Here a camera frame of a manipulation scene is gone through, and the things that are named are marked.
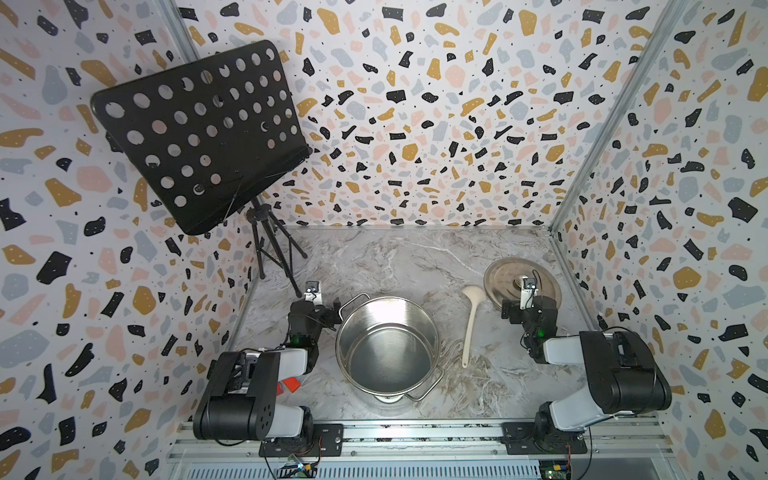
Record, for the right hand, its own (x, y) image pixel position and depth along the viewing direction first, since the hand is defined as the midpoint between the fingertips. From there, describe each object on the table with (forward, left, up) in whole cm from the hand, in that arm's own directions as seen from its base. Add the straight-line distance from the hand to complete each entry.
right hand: (523, 296), depth 95 cm
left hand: (-4, +62, +3) cm, 63 cm away
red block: (-27, +68, -4) cm, 74 cm away
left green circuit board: (-46, +62, -6) cm, 77 cm away
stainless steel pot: (-15, +42, -6) cm, 46 cm away
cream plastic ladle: (+3, +14, -4) cm, 14 cm away
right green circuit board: (-44, +1, -8) cm, 45 cm away
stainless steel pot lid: (+9, +4, -4) cm, 10 cm away
